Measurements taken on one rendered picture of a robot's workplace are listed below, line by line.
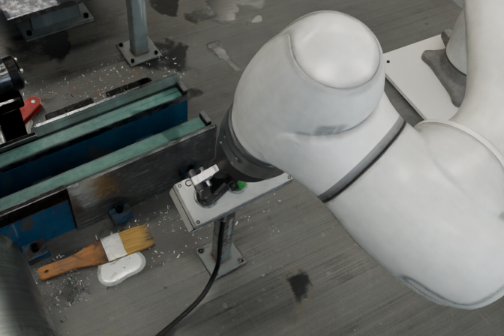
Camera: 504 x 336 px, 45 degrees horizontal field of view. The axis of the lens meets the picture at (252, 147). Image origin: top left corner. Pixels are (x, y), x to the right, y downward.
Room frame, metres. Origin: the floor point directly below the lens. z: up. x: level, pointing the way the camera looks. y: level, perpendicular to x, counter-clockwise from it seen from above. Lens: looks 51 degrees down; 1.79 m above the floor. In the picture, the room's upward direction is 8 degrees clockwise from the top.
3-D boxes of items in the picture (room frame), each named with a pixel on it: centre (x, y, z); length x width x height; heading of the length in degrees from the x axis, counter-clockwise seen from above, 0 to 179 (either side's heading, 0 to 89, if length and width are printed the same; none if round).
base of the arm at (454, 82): (1.12, -0.48, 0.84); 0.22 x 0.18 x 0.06; 25
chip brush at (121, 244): (0.50, 0.25, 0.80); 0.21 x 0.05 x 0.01; 123
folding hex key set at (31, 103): (0.79, 0.48, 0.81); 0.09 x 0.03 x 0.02; 160
